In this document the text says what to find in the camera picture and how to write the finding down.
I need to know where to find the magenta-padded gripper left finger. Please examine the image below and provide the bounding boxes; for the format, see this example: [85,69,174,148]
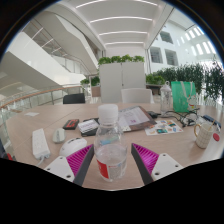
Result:
[43,143,96,187]

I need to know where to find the white mug with gold handle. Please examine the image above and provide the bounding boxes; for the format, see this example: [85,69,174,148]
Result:
[193,122,215,150]

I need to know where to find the black charger block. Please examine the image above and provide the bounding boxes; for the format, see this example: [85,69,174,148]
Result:
[146,110,162,120]

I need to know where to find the black tangled cables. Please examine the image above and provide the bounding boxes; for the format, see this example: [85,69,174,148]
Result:
[163,109,201,129]

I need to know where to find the green tote bag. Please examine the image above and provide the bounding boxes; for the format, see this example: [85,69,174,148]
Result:
[170,80,198,114]

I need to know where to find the colourful sticker sheet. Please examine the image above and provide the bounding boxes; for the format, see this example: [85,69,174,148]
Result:
[144,119,184,137]

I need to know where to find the white chair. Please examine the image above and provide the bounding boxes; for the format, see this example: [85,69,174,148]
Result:
[120,87,155,104]

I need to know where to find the clear plastic water bottle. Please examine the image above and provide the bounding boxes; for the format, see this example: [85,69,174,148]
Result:
[93,103,128,183]

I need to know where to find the small white paper note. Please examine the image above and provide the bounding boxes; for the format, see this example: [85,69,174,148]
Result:
[24,111,40,118]

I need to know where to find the white planter cabinet with plants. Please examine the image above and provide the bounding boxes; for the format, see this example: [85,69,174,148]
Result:
[97,54,147,103]

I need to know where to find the ceiling light strips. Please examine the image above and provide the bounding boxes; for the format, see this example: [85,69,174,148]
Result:
[75,0,159,46]

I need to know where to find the white card stack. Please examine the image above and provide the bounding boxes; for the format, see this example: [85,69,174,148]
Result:
[77,117,101,138]

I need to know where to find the clear lidded tumbler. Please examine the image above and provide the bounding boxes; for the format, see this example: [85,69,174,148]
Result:
[159,80,173,117]

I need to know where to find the black and red box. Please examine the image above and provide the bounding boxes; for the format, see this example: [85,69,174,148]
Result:
[62,118,81,131]

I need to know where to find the white computer mouse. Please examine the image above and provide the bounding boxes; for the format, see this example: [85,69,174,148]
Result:
[59,137,89,158]

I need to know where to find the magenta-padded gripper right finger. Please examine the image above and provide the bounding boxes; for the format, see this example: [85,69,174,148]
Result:
[130,142,185,186]

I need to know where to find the black chair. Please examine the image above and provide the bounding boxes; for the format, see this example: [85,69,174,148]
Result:
[62,92,86,105]

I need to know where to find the small planter with green plants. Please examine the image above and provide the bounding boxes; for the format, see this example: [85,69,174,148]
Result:
[79,75,102,98]

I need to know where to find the white power strip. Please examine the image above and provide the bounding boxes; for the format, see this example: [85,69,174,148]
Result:
[31,128,52,166]

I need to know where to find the grey computer mouse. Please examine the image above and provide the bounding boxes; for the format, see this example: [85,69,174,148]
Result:
[52,127,67,144]

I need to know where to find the row of green hedge plants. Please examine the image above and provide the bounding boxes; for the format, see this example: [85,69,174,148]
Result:
[145,61,224,101]

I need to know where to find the gold stirring spoon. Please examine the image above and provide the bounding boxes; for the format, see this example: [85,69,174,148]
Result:
[207,120,217,132]

